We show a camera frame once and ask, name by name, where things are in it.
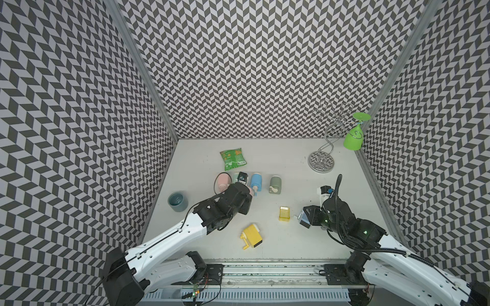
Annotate green snack bag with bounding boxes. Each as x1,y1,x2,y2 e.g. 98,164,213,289
220,148,247,172

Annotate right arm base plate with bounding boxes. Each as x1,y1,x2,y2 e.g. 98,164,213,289
323,264,368,286

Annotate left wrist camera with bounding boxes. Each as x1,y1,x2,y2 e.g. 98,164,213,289
237,172,248,184

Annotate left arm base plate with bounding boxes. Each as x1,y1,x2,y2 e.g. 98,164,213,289
184,264,225,285

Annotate teal bowl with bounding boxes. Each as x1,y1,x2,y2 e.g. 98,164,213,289
167,192,188,212

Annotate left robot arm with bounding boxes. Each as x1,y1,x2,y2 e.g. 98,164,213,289
102,182,253,305

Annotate light blue pencil sharpener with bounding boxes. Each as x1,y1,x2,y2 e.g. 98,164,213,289
297,212,311,229

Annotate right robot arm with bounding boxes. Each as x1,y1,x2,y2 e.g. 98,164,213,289
299,197,489,305

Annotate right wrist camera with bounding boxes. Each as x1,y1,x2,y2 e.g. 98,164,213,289
317,186,334,206

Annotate yellow pencil sharpener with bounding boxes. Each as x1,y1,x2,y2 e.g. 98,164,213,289
240,223,263,250

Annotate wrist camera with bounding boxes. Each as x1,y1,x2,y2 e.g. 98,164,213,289
237,172,248,184
317,186,334,206

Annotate sage green pencil sharpener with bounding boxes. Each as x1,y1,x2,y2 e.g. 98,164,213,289
269,175,282,195

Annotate metal wire glass rack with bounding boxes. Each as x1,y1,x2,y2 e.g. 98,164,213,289
307,107,351,174

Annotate green plastic wine glass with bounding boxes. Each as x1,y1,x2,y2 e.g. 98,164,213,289
343,112,371,151

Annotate yellow transparent tray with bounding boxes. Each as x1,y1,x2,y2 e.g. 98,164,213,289
279,207,290,222

